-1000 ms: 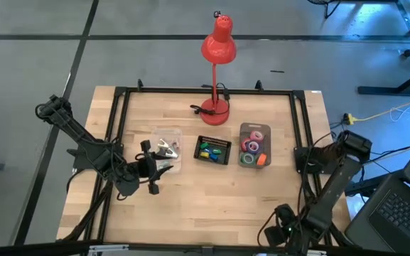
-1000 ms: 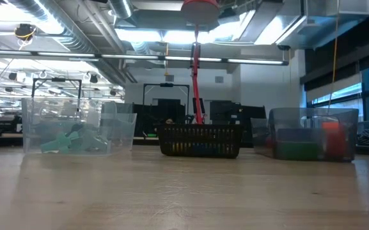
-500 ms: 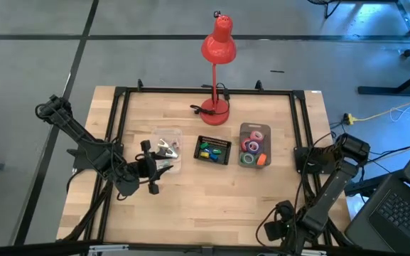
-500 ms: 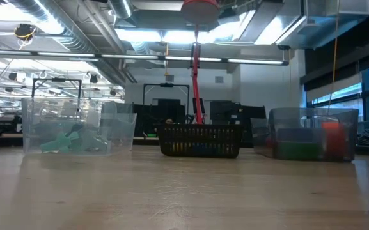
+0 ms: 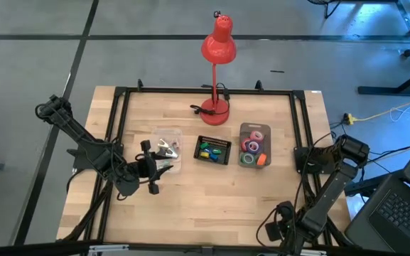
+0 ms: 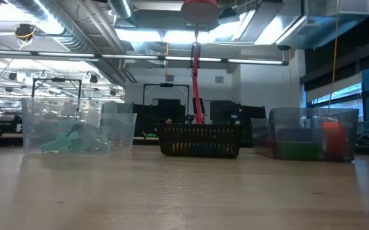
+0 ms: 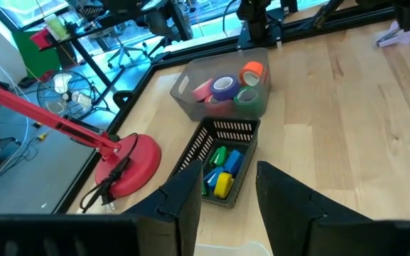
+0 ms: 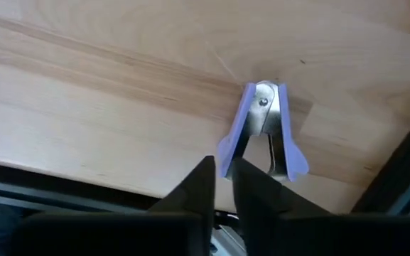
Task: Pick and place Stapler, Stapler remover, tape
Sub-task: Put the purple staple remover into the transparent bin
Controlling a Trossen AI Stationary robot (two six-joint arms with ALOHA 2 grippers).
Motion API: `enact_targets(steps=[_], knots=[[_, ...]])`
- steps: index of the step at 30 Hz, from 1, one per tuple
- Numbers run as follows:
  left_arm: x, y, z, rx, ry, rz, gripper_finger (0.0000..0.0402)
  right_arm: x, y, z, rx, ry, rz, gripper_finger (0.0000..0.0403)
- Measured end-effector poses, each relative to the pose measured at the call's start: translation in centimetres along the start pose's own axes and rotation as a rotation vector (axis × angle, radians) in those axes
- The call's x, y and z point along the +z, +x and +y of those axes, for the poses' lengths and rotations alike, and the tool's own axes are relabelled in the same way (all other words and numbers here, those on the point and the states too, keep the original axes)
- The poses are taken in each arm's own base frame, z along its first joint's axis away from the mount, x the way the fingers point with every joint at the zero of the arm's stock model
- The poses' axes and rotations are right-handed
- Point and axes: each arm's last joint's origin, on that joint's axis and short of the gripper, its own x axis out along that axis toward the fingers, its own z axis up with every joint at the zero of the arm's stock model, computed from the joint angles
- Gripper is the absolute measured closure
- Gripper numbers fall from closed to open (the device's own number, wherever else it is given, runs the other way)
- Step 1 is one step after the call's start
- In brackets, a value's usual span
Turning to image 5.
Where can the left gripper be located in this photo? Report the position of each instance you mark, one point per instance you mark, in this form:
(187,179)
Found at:
(148,167)

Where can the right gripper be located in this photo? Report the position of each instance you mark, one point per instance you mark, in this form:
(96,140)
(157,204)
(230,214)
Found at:
(284,227)

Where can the yellow mini stapler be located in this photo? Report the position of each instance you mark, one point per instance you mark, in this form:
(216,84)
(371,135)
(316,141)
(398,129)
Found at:
(204,155)

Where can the green tape roll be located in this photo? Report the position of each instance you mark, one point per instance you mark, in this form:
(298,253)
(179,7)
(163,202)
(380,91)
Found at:
(243,159)
(204,145)

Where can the blue mini stapler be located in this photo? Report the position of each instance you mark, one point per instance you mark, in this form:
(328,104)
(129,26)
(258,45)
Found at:
(214,156)

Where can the green mini stapler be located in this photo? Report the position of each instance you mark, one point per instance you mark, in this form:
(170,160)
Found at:
(216,151)

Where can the orange tape roll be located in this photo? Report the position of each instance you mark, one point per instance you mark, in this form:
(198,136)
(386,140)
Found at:
(262,160)

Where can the red tape roll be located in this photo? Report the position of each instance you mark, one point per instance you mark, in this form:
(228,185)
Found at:
(243,145)

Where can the purple tape roll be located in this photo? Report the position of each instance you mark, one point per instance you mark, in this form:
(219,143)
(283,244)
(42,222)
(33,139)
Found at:
(249,147)

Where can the pink tape roll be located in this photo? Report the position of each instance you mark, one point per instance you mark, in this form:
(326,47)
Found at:
(251,137)

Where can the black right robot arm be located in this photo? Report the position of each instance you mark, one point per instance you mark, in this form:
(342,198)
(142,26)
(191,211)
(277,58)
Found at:
(332,185)

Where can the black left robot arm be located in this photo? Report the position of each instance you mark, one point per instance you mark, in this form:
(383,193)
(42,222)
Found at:
(84,142)

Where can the clear plastic bin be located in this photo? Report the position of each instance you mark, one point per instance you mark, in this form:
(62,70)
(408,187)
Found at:
(176,135)

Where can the black slotted plastic basket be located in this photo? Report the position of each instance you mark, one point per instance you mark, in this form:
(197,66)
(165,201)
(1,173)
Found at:
(226,156)

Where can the grey translucent plastic bin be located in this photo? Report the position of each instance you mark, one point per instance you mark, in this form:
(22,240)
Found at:
(254,127)

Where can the black laptop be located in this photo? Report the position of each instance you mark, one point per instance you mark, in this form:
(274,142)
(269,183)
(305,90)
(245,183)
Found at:
(396,217)

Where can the yellow power plug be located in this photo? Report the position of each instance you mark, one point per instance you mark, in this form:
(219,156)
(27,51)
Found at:
(349,118)

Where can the red desk lamp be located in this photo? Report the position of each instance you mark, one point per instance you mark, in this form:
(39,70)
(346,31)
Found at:
(219,46)

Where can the black desk leg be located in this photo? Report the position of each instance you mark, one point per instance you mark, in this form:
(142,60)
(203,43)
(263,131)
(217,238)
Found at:
(386,90)

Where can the black aluminium table frame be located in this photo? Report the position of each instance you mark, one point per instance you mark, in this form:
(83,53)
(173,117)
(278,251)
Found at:
(208,91)

